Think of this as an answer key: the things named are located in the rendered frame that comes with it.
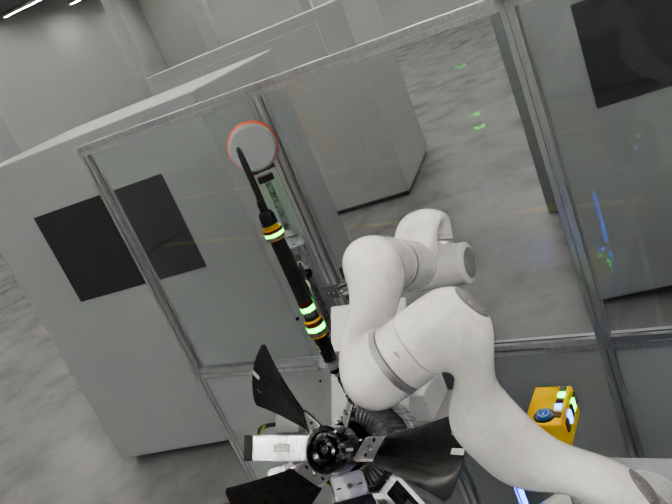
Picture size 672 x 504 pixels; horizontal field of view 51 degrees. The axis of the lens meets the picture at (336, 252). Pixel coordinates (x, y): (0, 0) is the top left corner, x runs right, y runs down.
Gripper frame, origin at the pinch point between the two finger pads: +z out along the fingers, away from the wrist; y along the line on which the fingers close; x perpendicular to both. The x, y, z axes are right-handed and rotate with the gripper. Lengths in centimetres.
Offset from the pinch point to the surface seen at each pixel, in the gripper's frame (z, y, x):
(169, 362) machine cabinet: 231, 132, -99
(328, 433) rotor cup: 18.9, -2.5, -40.1
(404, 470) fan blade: -1.9, -7.0, -47.3
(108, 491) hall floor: 294, 93, -165
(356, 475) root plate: 16, -3, -53
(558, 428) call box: -30, 21, -59
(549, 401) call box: -26, 31, -58
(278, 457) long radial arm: 47, 5, -55
